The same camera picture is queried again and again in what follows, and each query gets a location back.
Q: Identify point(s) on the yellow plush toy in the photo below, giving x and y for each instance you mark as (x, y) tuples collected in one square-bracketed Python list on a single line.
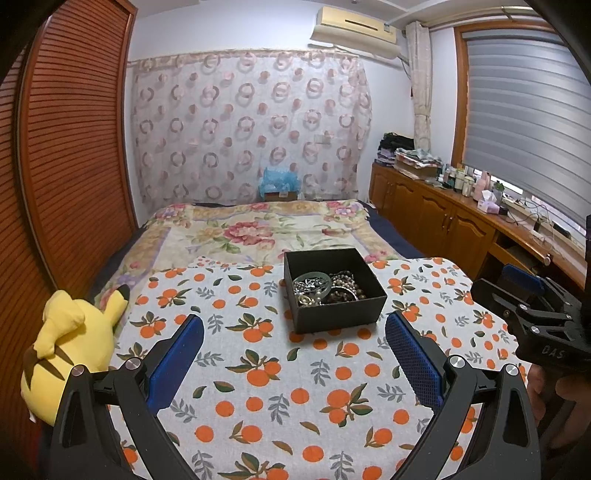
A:
[(69, 332)]

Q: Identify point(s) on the pink bottle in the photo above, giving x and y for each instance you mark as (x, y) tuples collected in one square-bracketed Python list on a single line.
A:
[(482, 184)]

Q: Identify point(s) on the cream window curtain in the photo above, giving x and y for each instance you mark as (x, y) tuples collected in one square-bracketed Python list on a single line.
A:
[(420, 92)]

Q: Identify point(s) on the person's right hand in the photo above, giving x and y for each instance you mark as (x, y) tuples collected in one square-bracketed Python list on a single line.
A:
[(535, 392)]

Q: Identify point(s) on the black jewelry box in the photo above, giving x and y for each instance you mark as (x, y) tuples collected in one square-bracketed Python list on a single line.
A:
[(337, 318)]

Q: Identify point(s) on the silver engraved bangle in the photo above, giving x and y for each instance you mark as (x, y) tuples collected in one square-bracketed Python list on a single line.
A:
[(344, 290)]

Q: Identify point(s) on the floral bed blanket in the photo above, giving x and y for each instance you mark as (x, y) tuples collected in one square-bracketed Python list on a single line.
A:
[(231, 230)]

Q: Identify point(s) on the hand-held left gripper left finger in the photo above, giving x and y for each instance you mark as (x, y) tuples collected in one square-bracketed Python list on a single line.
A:
[(178, 364)]

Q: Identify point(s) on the small cardboard box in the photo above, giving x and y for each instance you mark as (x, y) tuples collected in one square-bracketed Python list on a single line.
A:
[(281, 195)]

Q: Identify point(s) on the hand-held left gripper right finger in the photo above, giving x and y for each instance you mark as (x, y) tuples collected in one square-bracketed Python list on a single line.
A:
[(413, 360)]

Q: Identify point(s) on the orange fruit print cloth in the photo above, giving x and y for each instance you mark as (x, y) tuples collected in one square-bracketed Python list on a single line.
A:
[(277, 392)]

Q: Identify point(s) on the stack of folded clothes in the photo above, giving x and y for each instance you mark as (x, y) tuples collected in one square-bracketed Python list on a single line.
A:
[(411, 157)]

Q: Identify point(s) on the blue plastic bag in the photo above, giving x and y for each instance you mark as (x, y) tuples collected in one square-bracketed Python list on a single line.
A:
[(277, 180)]

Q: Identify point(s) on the grey window blind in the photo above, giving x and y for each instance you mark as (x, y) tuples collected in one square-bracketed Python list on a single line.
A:
[(517, 115)]

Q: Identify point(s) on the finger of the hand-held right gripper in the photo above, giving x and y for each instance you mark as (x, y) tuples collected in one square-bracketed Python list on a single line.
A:
[(489, 293), (521, 277)]

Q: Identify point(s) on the pale green jade bangle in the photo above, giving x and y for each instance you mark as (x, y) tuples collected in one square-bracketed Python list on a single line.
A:
[(324, 278)]

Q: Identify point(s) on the white power strip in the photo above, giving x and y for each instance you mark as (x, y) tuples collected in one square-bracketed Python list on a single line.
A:
[(538, 233)]

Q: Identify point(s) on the wooden louvered wardrobe door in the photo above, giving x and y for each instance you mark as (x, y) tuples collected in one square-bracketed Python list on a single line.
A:
[(69, 138)]

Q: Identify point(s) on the pink tissue box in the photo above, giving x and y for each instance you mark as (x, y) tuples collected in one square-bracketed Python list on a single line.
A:
[(488, 203)]

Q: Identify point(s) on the long wooden cabinet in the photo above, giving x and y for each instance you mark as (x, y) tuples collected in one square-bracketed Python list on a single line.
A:
[(429, 212)]

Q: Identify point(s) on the small potted plant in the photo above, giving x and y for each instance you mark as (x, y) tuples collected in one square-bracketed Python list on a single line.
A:
[(498, 190)]

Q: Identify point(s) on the white air conditioner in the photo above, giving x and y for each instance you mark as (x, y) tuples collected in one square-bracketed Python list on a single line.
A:
[(355, 30)]

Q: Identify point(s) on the wooden window frame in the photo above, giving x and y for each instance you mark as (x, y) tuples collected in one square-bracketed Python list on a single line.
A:
[(459, 101)]

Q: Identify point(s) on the group of cosmetic bottles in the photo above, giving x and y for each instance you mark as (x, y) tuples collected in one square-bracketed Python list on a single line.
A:
[(457, 180)]

